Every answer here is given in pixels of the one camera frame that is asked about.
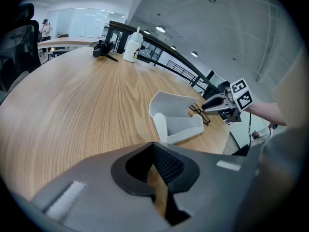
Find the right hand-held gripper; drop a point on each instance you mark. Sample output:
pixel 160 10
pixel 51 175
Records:
pixel 241 93

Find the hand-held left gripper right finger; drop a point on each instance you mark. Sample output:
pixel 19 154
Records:
pixel 217 190

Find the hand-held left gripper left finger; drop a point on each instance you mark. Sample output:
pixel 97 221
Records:
pixel 96 190

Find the black eyeglasses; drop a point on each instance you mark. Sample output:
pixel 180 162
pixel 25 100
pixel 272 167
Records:
pixel 204 118

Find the white glasses case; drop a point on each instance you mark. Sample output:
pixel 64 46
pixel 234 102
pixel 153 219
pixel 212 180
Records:
pixel 173 105

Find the person's right forearm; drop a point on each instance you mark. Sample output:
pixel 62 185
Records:
pixel 265 111

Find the black upright panel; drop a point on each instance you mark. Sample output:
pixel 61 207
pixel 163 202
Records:
pixel 210 76

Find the thin black balustrade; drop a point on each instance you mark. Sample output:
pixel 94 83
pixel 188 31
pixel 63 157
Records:
pixel 181 68

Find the person's light shirt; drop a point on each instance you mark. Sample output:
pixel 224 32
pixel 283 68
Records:
pixel 294 93

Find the white penguin print bottle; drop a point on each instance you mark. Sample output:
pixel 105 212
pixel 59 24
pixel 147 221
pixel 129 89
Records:
pixel 131 51

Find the black metal railing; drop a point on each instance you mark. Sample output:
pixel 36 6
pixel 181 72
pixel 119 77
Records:
pixel 120 25

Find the black clamp tool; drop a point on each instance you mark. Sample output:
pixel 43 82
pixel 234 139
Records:
pixel 100 49

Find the wooden table white legs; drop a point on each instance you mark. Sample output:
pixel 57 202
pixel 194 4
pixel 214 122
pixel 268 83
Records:
pixel 70 41

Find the black mesh office chair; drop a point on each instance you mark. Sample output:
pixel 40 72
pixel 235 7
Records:
pixel 21 52

